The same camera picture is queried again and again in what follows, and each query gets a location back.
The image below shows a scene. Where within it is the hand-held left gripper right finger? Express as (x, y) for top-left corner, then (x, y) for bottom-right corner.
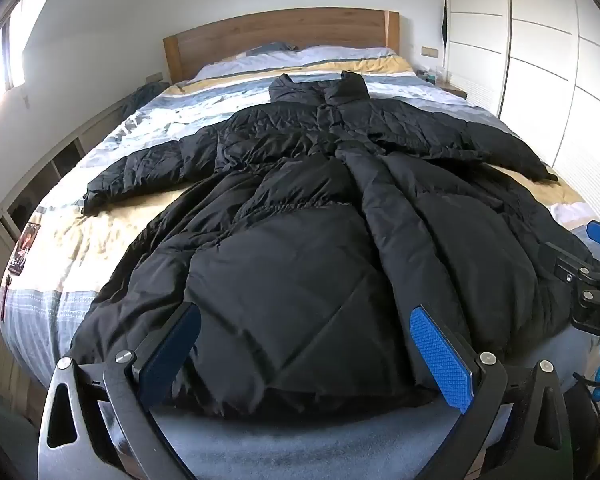
(409, 305), (573, 480)

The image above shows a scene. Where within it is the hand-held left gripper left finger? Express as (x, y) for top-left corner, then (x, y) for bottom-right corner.
(37, 301), (202, 480)

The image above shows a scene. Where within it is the black puffer coat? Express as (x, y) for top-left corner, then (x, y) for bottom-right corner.
(70, 71), (600, 408)

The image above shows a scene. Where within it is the smartphone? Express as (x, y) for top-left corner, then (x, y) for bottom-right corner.
(9, 222), (42, 276)

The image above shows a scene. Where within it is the white wardrobe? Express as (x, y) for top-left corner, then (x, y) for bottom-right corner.
(442, 0), (600, 211)

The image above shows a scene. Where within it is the wooden nightstand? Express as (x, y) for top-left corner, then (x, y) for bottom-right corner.
(440, 80), (468, 101)

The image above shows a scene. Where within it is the low white shelf unit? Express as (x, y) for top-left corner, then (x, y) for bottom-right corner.
(0, 92), (146, 361)

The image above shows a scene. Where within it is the bed with striped duvet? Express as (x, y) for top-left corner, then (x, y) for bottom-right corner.
(0, 55), (600, 480)

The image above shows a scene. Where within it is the dark teal clothing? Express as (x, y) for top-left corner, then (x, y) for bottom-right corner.
(122, 82), (171, 116)

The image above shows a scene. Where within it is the pale pillow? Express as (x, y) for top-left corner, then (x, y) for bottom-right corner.
(192, 45), (398, 81)

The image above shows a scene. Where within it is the blue-grey pillow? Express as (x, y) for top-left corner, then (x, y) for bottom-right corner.
(245, 41), (298, 57)

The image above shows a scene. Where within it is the window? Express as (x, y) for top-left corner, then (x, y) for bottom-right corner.
(0, 0), (28, 96)

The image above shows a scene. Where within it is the wooden bed headboard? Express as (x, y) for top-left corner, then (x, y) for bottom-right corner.
(162, 7), (401, 83)

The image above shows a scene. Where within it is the red lanyard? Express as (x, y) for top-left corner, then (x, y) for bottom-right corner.
(0, 275), (14, 321)

